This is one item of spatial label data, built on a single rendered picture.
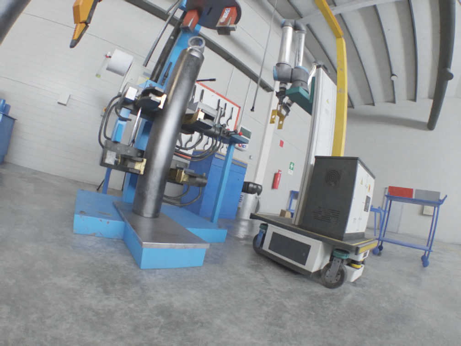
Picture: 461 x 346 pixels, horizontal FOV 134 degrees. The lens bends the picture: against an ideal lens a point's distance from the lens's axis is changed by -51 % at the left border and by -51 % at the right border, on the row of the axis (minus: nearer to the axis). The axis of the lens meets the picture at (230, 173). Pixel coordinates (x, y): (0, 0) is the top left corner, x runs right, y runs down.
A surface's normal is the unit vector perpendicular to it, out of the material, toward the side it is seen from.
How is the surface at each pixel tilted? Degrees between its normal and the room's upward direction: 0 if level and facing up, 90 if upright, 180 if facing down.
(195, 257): 90
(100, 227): 90
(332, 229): 90
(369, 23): 174
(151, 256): 90
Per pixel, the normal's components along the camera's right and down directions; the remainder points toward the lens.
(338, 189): -0.79, -0.23
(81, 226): 0.67, 0.11
